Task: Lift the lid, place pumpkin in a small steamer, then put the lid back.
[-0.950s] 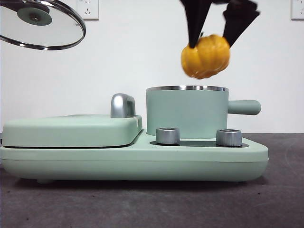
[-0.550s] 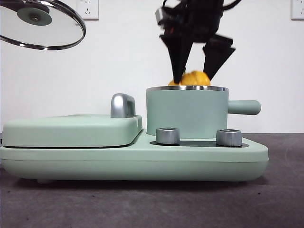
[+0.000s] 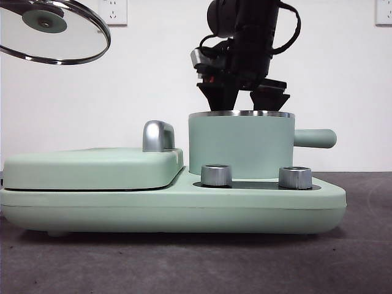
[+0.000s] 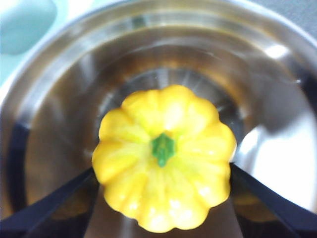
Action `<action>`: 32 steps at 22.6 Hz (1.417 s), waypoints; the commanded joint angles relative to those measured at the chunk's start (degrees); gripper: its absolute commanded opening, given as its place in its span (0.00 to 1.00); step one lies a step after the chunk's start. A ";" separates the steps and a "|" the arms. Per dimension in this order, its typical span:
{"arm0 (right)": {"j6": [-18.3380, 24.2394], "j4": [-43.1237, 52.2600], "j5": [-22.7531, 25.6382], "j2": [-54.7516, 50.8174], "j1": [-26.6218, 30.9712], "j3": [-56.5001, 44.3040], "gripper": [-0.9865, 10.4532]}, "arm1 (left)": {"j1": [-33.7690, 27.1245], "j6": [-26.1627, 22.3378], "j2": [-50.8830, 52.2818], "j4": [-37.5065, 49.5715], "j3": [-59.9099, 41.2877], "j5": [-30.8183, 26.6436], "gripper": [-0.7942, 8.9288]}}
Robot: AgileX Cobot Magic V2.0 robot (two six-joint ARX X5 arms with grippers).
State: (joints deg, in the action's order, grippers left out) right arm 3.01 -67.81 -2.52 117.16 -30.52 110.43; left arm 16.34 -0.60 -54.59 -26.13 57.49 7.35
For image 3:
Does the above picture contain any glass lid with green knob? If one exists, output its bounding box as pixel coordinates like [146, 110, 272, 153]
[0, 0, 111, 66]

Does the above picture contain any silver control knob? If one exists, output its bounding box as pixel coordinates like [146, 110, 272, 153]
[277, 167, 312, 189]
[200, 164, 233, 187]

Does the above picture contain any green griddle cover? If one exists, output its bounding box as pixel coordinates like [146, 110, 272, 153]
[2, 148, 184, 190]

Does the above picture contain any green breakfast machine base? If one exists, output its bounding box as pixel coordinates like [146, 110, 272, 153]
[0, 167, 347, 238]

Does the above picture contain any pale grey camera box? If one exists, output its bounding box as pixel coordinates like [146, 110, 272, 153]
[190, 48, 215, 74]

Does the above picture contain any green pot with handle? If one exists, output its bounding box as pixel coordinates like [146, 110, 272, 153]
[188, 110, 337, 180]

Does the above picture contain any silver griddle cover handle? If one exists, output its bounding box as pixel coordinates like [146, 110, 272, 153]
[141, 121, 176, 153]

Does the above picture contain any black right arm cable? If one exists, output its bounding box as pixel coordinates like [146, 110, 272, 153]
[269, 2, 303, 56]

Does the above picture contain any white wall socket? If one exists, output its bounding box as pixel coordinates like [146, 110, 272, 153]
[375, 0, 392, 26]
[98, 0, 128, 26]

